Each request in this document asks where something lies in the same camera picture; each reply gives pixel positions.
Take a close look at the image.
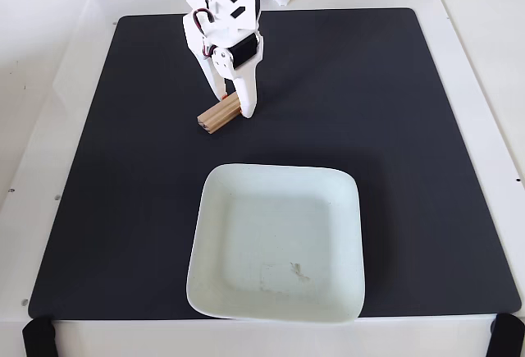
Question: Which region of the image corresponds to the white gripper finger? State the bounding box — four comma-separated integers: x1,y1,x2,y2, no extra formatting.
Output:
192,50,227,101
210,44,260,120

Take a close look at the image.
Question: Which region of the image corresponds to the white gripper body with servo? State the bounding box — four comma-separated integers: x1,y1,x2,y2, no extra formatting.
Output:
182,8,264,71

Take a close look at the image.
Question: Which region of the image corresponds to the grooved wooden block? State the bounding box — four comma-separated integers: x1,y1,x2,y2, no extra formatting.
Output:
196,93,242,135

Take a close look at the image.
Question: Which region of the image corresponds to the white square plate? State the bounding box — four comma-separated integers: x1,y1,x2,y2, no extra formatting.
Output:
185,162,366,325

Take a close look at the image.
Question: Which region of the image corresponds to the black rubber mat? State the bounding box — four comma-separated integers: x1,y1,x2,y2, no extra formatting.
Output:
27,7,523,321

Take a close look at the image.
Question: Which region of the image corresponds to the red black servo cable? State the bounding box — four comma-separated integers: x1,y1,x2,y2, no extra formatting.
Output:
194,9,218,57

